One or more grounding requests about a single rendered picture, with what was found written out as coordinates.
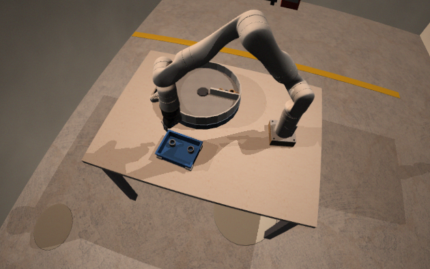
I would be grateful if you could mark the blue open crate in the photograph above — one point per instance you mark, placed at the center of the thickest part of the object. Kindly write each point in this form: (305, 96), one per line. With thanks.
(179, 155)

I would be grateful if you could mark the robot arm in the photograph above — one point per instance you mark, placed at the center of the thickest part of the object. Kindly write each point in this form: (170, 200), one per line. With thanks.
(257, 38)

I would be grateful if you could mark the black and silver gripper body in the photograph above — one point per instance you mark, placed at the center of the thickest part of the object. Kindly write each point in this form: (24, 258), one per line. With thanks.
(170, 111)

